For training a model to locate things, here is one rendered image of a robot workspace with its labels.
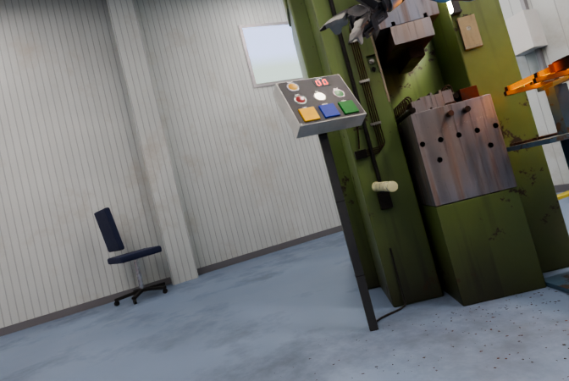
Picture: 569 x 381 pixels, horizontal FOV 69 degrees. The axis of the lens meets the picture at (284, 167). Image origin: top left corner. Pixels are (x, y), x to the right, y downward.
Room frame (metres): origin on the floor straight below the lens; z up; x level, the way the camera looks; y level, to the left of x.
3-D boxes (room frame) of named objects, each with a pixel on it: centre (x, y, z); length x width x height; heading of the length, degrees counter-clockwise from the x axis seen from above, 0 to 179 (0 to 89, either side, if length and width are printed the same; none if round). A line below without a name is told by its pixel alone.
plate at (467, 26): (2.09, -1.09, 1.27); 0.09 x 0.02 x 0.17; 86
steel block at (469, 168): (2.20, -0.84, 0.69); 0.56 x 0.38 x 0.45; 176
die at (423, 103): (2.19, -0.79, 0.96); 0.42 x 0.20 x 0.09; 176
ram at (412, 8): (2.19, -0.83, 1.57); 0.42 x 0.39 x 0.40; 176
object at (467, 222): (2.20, -0.84, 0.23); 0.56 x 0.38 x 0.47; 176
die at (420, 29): (2.19, -0.79, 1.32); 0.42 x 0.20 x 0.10; 176
